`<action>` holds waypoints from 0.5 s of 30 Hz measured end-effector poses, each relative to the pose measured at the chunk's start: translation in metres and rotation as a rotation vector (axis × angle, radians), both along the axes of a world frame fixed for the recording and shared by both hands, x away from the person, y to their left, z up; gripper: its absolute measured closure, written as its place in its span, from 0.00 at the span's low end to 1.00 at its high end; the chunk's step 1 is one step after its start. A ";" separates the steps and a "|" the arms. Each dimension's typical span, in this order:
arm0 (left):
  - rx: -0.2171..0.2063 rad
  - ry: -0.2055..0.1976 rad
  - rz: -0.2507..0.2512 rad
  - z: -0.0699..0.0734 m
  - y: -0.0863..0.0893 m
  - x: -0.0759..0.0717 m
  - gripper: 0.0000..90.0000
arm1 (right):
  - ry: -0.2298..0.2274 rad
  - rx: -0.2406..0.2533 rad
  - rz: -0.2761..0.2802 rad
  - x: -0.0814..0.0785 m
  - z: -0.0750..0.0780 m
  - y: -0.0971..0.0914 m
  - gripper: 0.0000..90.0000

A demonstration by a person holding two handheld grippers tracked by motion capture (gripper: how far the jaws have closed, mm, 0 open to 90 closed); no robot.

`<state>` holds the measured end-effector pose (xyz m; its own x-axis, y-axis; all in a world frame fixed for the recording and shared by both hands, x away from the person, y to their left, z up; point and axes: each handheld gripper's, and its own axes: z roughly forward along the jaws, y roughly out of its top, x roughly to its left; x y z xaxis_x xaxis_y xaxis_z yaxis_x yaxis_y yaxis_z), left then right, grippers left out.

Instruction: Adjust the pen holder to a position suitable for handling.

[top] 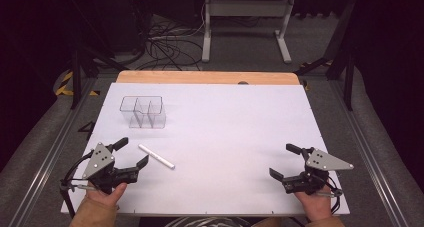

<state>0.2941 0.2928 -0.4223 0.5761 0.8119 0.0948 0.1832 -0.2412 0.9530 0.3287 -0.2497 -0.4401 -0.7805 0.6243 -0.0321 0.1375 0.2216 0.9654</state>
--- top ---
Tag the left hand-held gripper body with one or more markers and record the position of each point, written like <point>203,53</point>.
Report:
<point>99,160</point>

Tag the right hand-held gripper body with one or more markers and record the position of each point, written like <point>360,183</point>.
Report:
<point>315,173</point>

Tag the white pen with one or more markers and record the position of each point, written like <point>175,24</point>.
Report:
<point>156,156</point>

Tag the clear plastic divided organizer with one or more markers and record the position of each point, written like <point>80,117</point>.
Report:
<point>143,112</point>

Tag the person's right hand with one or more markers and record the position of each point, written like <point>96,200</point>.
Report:
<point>314,205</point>

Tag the person's left hand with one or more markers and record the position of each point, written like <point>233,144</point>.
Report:
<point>107,196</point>

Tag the white table board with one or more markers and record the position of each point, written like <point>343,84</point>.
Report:
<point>213,143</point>

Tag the person's patterned clothing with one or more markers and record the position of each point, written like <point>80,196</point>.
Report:
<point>206,222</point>

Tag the black metal stand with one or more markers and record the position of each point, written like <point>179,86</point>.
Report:
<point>343,53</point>
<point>77,70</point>

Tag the wooden table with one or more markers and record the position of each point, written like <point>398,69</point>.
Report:
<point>206,77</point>

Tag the white metal stand frame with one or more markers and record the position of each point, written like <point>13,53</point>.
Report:
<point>246,9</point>

